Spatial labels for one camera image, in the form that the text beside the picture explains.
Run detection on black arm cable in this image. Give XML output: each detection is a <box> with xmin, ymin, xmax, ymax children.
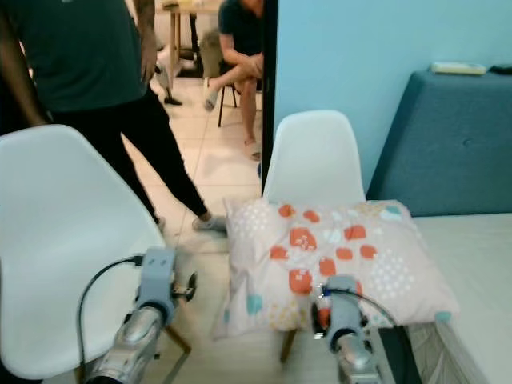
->
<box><xmin>78</xmin><ymin>254</ymin><xmax>145</xmax><ymax>377</ymax></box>
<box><xmin>320</xmin><ymin>286</ymin><xmax>409</xmax><ymax>333</ymax></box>

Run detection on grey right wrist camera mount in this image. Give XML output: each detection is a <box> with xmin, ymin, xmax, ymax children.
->
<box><xmin>324</xmin><ymin>276</ymin><xmax>362</xmax><ymax>341</ymax></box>

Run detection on person in green shirt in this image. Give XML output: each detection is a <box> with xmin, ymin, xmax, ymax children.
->
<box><xmin>0</xmin><ymin>0</ymin><xmax>229</xmax><ymax>234</ymax></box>

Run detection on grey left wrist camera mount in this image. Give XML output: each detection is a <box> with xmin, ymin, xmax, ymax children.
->
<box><xmin>140</xmin><ymin>248</ymin><xmax>177</xmax><ymax>314</ymax></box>

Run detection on black metal stool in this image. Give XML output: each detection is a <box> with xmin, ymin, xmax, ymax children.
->
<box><xmin>217</xmin><ymin>82</ymin><xmax>242</xmax><ymax>129</ymax></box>

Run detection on white plastic chair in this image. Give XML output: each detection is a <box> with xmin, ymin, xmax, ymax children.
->
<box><xmin>0</xmin><ymin>124</ymin><xmax>169</xmax><ymax>381</ymax></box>
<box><xmin>262</xmin><ymin>110</ymin><xmax>367</xmax><ymax>363</ymax></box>

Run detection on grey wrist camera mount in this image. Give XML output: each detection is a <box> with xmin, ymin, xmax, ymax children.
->
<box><xmin>324</xmin><ymin>276</ymin><xmax>362</xmax><ymax>341</ymax></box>
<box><xmin>140</xmin><ymin>248</ymin><xmax>177</xmax><ymax>314</ymax></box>

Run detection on pink orange patterned pillow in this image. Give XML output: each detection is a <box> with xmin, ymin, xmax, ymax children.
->
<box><xmin>212</xmin><ymin>198</ymin><xmax>461</xmax><ymax>341</ymax></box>

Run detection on wooden table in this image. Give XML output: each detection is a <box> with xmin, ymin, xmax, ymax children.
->
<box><xmin>164</xmin><ymin>0</ymin><xmax>221</xmax><ymax>77</ymax></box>

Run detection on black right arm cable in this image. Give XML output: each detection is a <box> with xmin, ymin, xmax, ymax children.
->
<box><xmin>320</xmin><ymin>286</ymin><xmax>409</xmax><ymax>333</ymax></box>

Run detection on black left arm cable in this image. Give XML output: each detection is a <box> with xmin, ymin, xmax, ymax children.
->
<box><xmin>78</xmin><ymin>254</ymin><xmax>145</xmax><ymax>377</ymax></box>

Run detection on flat white box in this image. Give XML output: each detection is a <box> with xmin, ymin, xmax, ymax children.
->
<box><xmin>430</xmin><ymin>62</ymin><xmax>487</xmax><ymax>76</ymax></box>

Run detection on seated person in dark shirt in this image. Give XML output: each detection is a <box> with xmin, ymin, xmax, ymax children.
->
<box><xmin>202</xmin><ymin>0</ymin><xmax>265</xmax><ymax>161</ymax></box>

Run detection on black door frame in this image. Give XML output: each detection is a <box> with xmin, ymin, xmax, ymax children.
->
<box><xmin>260</xmin><ymin>0</ymin><xmax>279</xmax><ymax>193</ymax></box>

